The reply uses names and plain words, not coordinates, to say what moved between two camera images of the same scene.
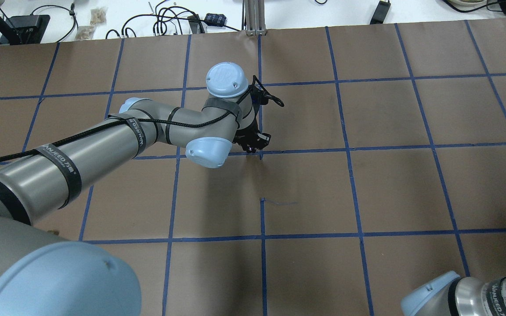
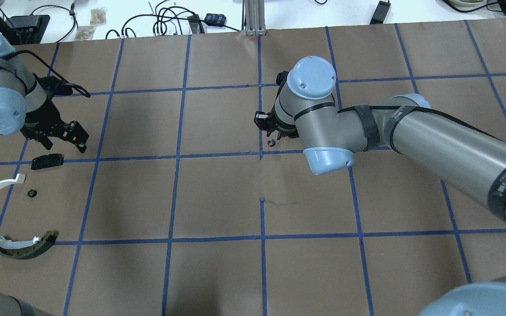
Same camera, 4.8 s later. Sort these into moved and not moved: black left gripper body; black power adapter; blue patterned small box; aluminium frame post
Moved: black left gripper body
Not moved: blue patterned small box; black power adapter; aluminium frame post
